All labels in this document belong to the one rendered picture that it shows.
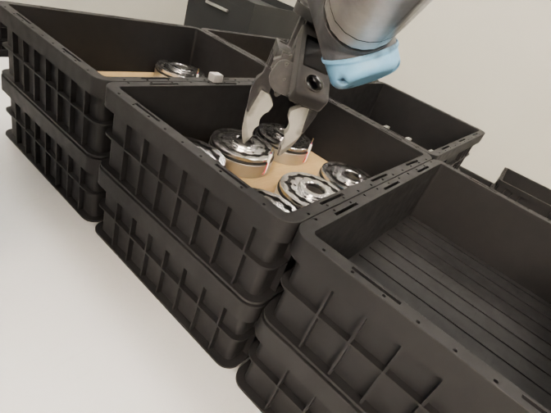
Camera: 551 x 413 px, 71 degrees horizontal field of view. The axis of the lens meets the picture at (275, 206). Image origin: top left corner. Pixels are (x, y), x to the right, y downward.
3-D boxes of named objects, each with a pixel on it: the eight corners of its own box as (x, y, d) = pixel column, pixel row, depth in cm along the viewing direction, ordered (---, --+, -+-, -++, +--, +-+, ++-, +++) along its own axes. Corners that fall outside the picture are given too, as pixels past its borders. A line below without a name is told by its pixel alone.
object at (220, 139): (243, 168, 55) (244, 164, 54) (197, 134, 59) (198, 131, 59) (285, 157, 62) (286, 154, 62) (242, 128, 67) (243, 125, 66)
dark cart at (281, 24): (211, 161, 236) (252, 2, 189) (162, 128, 252) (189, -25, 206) (270, 145, 284) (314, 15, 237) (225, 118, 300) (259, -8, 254)
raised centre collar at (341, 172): (354, 188, 60) (356, 185, 59) (330, 172, 62) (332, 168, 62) (371, 183, 63) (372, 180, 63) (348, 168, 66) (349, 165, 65)
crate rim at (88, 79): (97, 100, 46) (98, 81, 45) (-7, 15, 59) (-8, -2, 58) (292, 93, 76) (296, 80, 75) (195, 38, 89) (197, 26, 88)
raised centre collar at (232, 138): (243, 153, 58) (244, 150, 57) (221, 138, 60) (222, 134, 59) (264, 149, 61) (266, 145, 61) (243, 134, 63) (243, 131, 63)
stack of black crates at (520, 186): (526, 270, 215) (584, 206, 192) (522, 295, 192) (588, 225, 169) (458, 231, 230) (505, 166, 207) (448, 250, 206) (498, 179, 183)
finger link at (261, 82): (263, 119, 59) (298, 72, 55) (264, 124, 58) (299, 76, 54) (238, 102, 58) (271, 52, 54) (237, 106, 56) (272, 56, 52)
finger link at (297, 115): (293, 143, 67) (305, 92, 61) (296, 161, 62) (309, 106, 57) (275, 141, 66) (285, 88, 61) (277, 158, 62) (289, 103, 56)
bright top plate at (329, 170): (357, 203, 57) (358, 200, 56) (308, 168, 62) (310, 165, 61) (389, 192, 64) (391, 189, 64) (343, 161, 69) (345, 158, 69)
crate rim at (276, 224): (280, 248, 34) (289, 227, 33) (97, 100, 46) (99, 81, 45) (427, 170, 64) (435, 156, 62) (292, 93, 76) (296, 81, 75)
